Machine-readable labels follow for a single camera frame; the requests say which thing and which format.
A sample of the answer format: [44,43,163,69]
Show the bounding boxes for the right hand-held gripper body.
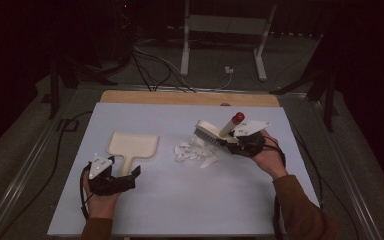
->
[229,120,271,159]

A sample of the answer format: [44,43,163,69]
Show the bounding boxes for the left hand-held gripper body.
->
[86,153,137,197]

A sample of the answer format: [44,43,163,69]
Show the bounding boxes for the cream dustpan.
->
[106,130,160,178]

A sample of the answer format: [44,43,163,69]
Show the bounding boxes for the cream brush red-tipped handle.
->
[193,111,246,154]

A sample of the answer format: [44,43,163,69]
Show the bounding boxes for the pile of white paper scraps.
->
[174,136,221,170]

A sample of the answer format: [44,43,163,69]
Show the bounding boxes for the person's left hand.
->
[82,171,123,220]

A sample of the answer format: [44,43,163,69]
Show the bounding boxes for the person's right hand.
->
[251,129,290,181]

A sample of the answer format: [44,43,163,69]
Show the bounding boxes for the pale blue table mat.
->
[47,102,321,237]

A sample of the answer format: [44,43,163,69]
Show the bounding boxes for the wooden table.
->
[99,89,280,108]

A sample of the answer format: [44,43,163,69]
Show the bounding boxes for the black tripod stand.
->
[268,33,340,133]
[48,54,119,120]

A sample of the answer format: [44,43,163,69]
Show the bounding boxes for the white metal stand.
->
[179,0,278,82]

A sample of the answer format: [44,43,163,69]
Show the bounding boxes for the dark equipment rack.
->
[94,0,139,71]

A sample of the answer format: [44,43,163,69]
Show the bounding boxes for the white floor cable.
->
[209,71,233,91]

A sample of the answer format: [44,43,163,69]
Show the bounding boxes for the left hand-held gripper black cable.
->
[0,110,94,240]

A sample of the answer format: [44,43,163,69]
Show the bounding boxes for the hand-held gripper black cable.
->
[263,119,361,240]
[0,110,94,240]

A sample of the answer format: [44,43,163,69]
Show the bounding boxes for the right hand-held gripper black cable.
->
[263,119,361,240]

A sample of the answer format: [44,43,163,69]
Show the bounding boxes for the metal floor rail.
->
[0,85,81,240]
[311,99,384,240]

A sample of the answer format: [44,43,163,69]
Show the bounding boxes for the black floor cables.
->
[130,49,198,93]

